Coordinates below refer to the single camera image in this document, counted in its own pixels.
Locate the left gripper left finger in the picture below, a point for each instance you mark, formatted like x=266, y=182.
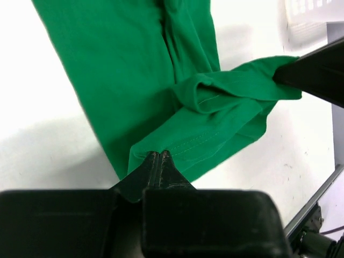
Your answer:
x=76, y=223

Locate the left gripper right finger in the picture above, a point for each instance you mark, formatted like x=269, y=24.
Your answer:
x=181, y=221

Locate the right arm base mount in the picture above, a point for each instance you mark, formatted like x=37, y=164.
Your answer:
x=303, y=231

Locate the green t shirt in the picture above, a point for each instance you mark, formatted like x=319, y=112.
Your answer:
x=148, y=77

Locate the white plastic basket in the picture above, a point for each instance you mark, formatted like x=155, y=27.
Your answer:
x=302, y=14

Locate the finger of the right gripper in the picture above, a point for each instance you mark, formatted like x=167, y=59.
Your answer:
x=319, y=73

